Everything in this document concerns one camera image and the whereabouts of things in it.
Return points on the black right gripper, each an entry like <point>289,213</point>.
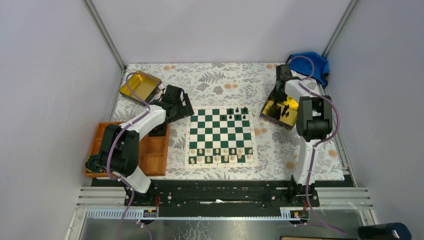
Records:
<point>279,98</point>

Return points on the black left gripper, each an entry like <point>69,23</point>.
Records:
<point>185,110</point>

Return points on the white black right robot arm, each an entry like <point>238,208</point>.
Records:
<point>314,119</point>

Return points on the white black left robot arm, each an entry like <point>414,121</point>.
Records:
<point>120,144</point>

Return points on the green white chess board mat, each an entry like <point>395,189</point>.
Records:
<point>215,143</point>

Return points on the blue cloth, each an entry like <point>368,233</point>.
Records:
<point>310,64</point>

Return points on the gold tin left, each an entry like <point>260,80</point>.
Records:
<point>140,87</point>

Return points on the gold tin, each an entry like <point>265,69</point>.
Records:
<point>140,87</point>
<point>280,113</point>

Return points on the floral tablecloth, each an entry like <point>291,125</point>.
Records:
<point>225,84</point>

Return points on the gold tin right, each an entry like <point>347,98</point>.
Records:
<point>280,113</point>

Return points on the wooden compartment tray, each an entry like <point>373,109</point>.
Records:
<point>153,151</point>

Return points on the black tape roll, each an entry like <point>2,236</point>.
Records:
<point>93,165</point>

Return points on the dark cylinder bottle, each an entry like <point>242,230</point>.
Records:
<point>387,231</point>

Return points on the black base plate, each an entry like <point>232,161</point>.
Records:
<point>267,193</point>

